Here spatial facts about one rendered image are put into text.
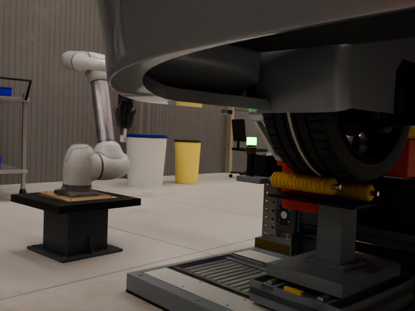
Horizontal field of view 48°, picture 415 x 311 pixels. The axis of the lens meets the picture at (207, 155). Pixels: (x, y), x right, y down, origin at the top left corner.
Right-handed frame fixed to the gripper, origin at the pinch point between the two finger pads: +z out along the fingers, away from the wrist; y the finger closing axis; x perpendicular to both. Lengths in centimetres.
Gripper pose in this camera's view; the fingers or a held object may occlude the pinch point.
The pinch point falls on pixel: (123, 135)
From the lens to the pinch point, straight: 232.0
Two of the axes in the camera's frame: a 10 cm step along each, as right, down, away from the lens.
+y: -6.7, 0.0, -7.4
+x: 7.4, 1.1, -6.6
